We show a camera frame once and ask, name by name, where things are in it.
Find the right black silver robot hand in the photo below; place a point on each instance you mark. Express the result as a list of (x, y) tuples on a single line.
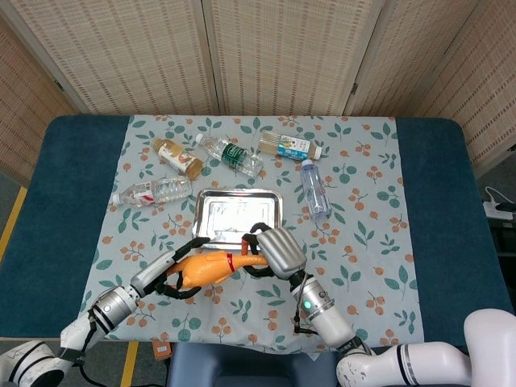
[(282, 252)]

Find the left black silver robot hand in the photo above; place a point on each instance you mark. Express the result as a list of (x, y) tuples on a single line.
[(153, 272)]

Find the yellow rubber chicken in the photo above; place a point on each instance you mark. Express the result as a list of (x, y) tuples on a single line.
[(205, 268)]

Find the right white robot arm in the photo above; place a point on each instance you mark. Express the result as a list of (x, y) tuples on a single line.
[(330, 322)]

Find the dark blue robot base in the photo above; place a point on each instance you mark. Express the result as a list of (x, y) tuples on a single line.
[(250, 367)]

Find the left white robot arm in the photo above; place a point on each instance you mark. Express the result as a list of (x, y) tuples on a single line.
[(111, 308)]

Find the stainless steel tray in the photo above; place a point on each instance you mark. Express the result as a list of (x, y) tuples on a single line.
[(238, 213)]

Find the blue tinted clear bottle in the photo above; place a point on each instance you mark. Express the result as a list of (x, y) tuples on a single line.
[(315, 189)]

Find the orange paper tag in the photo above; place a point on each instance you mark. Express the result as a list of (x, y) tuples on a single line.
[(162, 350)]

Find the clear bottle red white label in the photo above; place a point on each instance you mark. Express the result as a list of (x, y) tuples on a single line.
[(157, 191)]

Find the floral patterned tablecloth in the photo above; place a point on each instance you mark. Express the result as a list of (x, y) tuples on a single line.
[(363, 262)]

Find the tea bottle blue label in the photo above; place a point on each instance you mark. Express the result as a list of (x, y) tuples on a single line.
[(292, 146)]

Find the clear bottle green label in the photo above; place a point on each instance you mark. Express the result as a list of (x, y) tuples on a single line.
[(234, 155)]

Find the amber drink bottle cream label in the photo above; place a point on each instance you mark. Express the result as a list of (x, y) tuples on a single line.
[(177, 158)]

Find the woven bamboo folding screen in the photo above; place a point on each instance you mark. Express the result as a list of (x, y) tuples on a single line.
[(282, 52)]

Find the white power strip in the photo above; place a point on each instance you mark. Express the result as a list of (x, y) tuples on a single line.
[(493, 209)]

